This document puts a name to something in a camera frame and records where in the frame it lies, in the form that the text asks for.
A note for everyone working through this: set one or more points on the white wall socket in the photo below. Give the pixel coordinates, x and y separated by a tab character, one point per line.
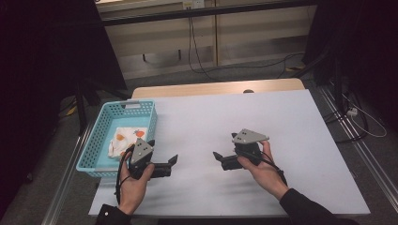
194	3

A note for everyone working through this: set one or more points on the person's right hand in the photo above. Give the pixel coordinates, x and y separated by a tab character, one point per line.
266	176

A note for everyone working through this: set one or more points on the white power plug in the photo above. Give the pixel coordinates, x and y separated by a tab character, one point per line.
352	112

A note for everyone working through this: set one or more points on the black tripod stand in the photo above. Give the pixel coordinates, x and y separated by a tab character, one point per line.
83	106

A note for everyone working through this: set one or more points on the black curtain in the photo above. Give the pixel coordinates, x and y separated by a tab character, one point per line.
359	40
47	62

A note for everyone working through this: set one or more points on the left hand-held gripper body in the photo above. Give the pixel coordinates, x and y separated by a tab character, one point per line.
141	151

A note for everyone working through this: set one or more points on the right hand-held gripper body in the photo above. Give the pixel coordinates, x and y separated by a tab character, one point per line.
248	137

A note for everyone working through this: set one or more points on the light blue perforated plastic basket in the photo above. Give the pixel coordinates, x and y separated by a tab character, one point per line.
94	146

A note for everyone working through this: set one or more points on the white fruit-print cloth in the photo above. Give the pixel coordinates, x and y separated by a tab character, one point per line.
125	140

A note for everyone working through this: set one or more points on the person's left hand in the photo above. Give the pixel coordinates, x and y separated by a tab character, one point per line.
133	190

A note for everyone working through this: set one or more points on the aluminium floor rail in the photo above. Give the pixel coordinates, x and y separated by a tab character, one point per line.
65	181
359	146

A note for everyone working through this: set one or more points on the light wooden table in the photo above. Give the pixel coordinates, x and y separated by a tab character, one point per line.
203	88

